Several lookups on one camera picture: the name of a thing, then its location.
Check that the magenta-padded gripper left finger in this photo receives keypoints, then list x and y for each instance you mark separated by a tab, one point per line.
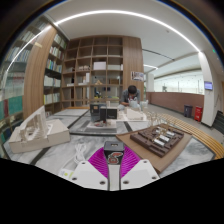
85	173

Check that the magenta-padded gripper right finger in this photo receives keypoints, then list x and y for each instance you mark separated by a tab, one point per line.
141	173

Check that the small black charger block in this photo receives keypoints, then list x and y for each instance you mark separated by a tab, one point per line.
113	151

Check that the brown model on wooden board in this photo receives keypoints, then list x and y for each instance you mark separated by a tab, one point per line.
156	141

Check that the pale wooden stick model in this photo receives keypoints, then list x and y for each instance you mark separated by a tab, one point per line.
155	119

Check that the white architectural model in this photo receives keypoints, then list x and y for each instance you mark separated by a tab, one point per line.
43	133

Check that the small white building model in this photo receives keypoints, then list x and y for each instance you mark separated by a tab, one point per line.
133	114

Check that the black box architectural model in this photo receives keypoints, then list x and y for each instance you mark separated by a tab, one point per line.
103	112

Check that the person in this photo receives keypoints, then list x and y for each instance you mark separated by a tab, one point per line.
130	96

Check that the dark grey bin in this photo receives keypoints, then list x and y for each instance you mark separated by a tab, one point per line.
188	111

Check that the red bin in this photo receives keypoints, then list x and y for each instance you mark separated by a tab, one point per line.
198	114

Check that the poster on wooden panel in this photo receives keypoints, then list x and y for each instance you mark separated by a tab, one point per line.
137	76

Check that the glass-fronted bookcase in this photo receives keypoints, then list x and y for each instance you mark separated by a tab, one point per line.
15	96

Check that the wooden cubby shelf unit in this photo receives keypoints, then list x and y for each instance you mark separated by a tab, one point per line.
100	65

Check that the wooden bookshelf with books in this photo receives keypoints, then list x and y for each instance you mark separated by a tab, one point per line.
53	66

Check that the curved ceiling light strip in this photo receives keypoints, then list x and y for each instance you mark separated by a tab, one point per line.
116	11

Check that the wall-mounted screen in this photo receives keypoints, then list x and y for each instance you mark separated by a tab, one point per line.
208	85

